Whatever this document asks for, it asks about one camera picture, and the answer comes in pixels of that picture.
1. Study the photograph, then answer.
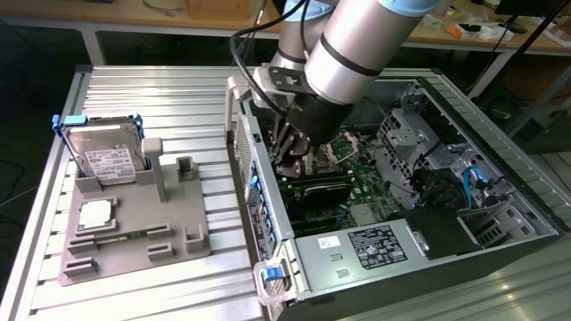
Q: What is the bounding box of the black expansion slot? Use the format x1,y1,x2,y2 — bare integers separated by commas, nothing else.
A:
291,219,340,235

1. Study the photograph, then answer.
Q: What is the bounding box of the grey cable with connector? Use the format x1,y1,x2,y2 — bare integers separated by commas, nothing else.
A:
236,0,270,58

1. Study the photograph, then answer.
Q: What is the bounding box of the silver chipset heatsink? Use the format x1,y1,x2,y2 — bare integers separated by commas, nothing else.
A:
350,203,382,229

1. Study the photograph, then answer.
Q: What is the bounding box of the black fan shroud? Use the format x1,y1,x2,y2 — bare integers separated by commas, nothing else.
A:
386,205,486,261

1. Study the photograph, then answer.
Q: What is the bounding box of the blue case latch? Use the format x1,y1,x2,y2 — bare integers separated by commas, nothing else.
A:
260,267,284,284

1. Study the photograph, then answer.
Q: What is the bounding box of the wooden workbench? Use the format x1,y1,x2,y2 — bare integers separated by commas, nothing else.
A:
0,0,571,98

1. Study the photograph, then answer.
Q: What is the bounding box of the open black PC case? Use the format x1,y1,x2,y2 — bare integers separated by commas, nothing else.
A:
226,75,571,321

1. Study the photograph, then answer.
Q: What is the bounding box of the silver hard disk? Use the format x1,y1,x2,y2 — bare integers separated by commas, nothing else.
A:
66,123,147,187

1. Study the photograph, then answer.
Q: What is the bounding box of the black monitor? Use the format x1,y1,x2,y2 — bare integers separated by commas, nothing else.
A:
494,0,571,18

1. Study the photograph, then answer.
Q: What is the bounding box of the blue data wire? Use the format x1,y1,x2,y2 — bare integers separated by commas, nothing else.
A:
462,165,486,211

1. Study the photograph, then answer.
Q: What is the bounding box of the grey parts rack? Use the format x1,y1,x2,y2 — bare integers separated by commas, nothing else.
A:
58,136,211,287

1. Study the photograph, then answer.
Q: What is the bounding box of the green RAM stick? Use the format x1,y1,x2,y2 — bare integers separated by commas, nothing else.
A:
94,231,151,243

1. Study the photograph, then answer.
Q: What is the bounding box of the grey loose cable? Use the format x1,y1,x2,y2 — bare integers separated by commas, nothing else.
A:
142,0,186,17

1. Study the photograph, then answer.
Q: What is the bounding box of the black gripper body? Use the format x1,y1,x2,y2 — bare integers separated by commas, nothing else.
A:
284,94,358,148

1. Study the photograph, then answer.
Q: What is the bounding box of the grey power supply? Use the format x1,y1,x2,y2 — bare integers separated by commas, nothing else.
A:
292,222,430,292

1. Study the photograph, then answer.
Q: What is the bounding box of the green motherboard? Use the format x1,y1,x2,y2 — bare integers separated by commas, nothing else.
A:
263,126,403,235

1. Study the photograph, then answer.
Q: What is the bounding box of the black graphics card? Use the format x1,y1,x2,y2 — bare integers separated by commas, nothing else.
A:
284,177,359,211

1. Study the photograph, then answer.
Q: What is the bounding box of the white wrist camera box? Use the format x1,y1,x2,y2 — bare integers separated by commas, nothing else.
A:
251,66,314,108

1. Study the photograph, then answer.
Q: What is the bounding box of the grey metal drive cage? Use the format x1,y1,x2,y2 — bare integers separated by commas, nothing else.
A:
376,90,451,175

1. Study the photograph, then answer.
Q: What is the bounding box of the blue disk caddy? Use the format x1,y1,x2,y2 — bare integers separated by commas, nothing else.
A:
51,114,144,175

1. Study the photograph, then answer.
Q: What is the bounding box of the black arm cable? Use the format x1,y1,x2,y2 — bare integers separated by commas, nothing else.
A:
228,0,314,118

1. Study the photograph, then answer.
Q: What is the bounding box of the black slanted pole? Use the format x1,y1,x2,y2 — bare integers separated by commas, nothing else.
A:
463,13,557,98

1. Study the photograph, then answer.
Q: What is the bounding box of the silver CPU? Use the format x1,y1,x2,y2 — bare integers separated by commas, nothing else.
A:
78,201,116,231

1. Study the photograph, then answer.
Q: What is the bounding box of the metal socket cover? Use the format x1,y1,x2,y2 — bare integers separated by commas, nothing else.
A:
324,131,366,165

